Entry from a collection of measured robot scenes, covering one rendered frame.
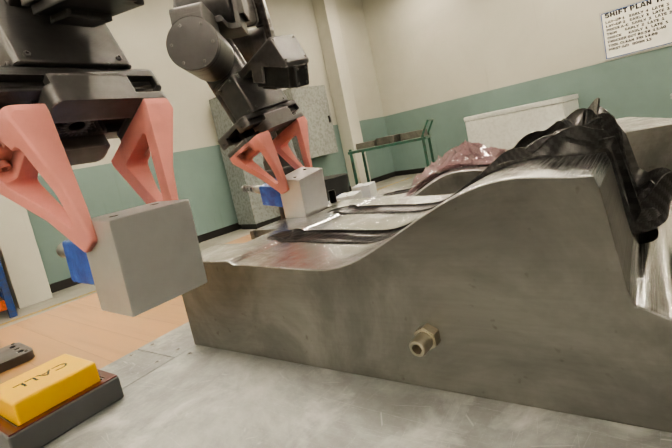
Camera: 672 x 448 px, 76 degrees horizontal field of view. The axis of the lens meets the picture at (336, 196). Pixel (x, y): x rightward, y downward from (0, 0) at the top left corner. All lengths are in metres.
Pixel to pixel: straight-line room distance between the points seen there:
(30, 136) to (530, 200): 0.26
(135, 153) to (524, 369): 0.28
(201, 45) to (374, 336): 0.35
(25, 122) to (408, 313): 0.24
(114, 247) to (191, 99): 6.37
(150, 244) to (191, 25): 0.31
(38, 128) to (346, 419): 0.24
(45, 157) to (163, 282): 0.09
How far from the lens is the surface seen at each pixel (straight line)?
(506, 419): 0.29
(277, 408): 0.34
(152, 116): 0.30
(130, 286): 0.26
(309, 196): 0.54
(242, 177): 6.24
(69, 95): 0.29
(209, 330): 0.46
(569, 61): 7.78
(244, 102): 0.54
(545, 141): 0.30
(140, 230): 0.26
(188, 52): 0.51
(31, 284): 5.51
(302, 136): 0.57
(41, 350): 0.67
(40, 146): 0.27
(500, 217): 0.25
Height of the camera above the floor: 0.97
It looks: 7 degrees down
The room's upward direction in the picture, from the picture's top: 12 degrees counter-clockwise
